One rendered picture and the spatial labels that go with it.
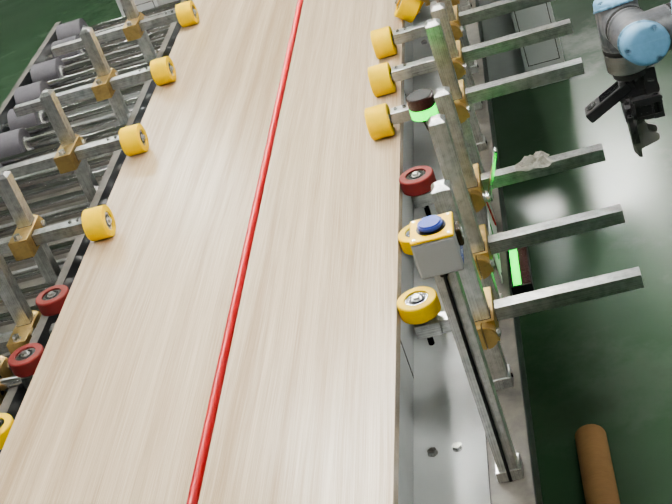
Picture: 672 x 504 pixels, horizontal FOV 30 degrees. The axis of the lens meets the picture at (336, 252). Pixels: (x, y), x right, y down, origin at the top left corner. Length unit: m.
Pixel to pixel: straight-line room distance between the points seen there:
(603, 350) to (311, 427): 1.60
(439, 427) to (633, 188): 1.98
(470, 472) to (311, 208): 0.77
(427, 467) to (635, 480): 0.89
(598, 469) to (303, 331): 1.01
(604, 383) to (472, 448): 1.12
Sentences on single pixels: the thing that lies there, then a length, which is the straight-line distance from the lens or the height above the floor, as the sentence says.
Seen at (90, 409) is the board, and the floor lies 0.90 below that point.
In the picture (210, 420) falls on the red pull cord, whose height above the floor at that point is 1.64.
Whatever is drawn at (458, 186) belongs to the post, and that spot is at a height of 1.01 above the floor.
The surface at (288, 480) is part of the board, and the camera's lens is 2.09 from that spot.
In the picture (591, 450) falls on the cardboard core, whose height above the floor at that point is 0.08.
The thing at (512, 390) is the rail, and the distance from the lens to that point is 2.43.
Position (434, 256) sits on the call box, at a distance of 1.94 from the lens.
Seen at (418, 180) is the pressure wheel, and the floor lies 0.91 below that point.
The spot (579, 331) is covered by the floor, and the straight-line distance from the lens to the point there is 3.73.
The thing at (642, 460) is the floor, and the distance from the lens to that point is 3.27.
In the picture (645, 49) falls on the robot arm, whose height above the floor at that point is 1.13.
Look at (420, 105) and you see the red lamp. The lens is 2.67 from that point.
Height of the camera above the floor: 2.18
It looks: 29 degrees down
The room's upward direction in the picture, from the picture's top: 20 degrees counter-clockwise
